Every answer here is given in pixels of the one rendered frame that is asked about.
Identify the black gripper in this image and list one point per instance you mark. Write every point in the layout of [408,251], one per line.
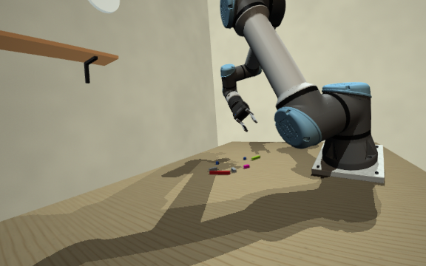
[238,108]

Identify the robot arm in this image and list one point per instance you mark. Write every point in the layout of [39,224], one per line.
[341,115]

